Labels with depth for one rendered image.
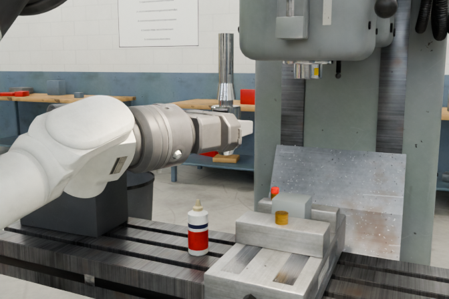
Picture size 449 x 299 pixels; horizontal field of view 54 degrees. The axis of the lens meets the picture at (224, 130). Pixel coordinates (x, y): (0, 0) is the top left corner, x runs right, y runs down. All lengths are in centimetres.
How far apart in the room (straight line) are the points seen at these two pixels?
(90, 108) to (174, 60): 519
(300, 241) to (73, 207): 52
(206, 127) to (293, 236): 24
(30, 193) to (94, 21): 600
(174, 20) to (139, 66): 79
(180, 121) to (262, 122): 62
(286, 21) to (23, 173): 39
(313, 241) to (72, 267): 48
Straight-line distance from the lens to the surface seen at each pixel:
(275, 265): 70
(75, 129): 48
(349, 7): 66
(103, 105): 52
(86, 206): 100
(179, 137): 57
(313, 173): 113
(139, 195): 257
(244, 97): 467
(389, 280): 85
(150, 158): 55
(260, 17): 69
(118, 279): 89
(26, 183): 46
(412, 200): 116
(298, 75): 74
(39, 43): 710
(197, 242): 88
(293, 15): 64
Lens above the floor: 130
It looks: 9 degrees down
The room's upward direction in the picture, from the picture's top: straight up
